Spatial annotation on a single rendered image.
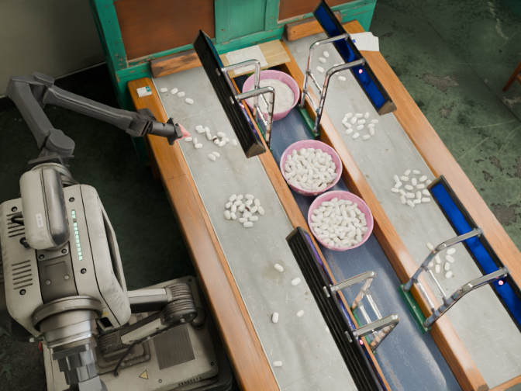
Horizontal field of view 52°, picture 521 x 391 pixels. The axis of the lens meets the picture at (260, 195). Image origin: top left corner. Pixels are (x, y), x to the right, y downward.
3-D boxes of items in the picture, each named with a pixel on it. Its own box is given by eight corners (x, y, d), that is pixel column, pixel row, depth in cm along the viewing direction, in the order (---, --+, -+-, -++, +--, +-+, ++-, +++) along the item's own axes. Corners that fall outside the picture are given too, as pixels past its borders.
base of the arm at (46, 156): (41, 196, 157) (26, 164, 149) (41, 180, 163) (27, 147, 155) (71, 189, 159) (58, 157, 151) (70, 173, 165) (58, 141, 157)
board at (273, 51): (226, 79, 254) (226, 77, 253) (215, 57, 261) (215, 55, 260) (290, 61, 262) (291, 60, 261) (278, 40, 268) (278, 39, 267)
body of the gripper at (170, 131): (174, 117, 221) (159, 113, 215) (181, 136, 216) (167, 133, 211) (166, 127, 224) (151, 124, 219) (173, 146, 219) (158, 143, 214)
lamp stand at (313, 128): (314, 141, 249) (328, 74, 211) (296, 109, 258) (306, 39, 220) (350, 129, 254) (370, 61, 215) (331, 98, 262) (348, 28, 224)
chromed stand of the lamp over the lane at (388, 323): (329, 375, 197) (351, 343, 158) (305, 325, 206) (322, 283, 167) (374, 355, 201) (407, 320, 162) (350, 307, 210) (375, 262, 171)
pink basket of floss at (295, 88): (284, 134, 251) (285, 122, 242) (232, 113, 255) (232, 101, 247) (305, 95, 263) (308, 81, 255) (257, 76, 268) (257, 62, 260)
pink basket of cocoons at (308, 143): (309, 213, 230) (312, 202, 222) (266, 174, 239) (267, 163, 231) (350, 178, 240) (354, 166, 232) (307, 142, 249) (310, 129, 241)
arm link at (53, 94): (23, 103, 188) (32, 77, 183) (25, 95, 192) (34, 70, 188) (139, 141, 209) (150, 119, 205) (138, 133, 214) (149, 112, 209)
